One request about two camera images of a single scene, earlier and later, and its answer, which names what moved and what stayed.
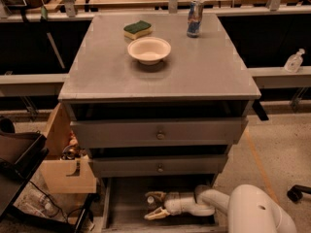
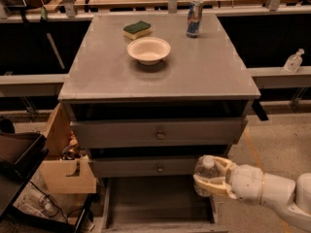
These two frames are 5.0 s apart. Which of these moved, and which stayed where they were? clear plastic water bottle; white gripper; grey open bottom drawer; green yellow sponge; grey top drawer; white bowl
Moved: clear plastic water bottle; white gripper
Stayed: grey open bottom drawer; white bowl; grey top drawer; green yellow sponge
